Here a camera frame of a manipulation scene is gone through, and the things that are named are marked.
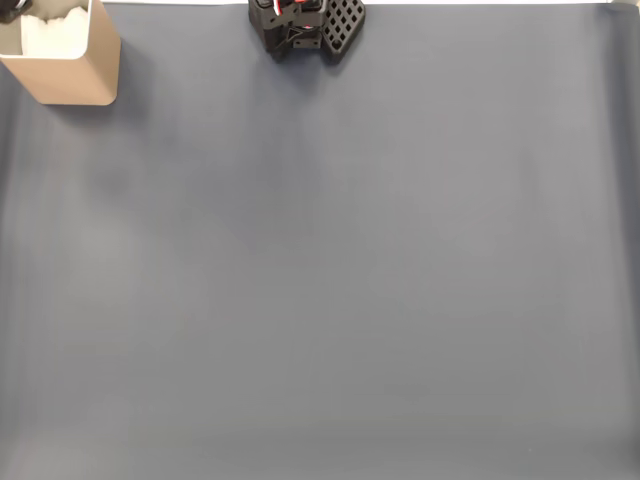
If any white padding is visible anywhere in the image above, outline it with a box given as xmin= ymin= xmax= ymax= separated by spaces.
xmin=19 ymin=7 xmax=90 ymax=59

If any beige box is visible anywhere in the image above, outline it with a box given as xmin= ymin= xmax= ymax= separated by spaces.
xmin=0 ymin=0 xmax=122 ymax=106

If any dark table mat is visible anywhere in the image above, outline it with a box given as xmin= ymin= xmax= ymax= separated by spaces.
xmin=0 ymin=3 xmax=640 ymax=480

